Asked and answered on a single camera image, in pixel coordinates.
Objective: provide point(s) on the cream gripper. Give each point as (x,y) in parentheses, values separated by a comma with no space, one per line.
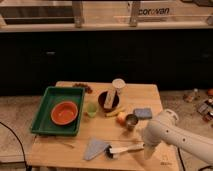
(148,151)

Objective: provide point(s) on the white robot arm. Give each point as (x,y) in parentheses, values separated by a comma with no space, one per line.
(163,127)

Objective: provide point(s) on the metal cup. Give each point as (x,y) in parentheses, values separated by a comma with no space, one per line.
(131,121)

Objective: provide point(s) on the green plastic cup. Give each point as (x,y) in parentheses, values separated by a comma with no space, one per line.
(92,109)

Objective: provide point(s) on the white paper cup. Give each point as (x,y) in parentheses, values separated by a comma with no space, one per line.
(118,84)

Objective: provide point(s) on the blue sponge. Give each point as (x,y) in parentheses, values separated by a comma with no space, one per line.
(143,113)

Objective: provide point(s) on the orange yellow fruit toy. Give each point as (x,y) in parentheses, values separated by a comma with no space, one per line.
(121,118)

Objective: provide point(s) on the wooden table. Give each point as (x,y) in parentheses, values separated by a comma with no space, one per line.
(67,152)

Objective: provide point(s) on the yellow banana toy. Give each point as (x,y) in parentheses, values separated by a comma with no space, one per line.
(115,112)

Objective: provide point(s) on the grey blue cloth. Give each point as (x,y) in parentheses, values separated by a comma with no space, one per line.
(94,148)

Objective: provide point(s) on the wooden block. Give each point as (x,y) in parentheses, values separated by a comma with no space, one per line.
(109,99)

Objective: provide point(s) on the dark brown bowl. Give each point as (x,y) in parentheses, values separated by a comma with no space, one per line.
(102,98)

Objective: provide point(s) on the orange bowl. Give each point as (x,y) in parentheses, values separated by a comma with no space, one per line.
(64,113)

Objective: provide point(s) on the red brown food pile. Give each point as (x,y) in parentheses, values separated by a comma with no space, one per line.
(87,88)

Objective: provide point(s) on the green plastic tray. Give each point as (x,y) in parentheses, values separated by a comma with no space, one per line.
(43,124)

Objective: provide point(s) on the corovan cardboard box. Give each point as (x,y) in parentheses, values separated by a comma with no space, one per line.
(163,10)

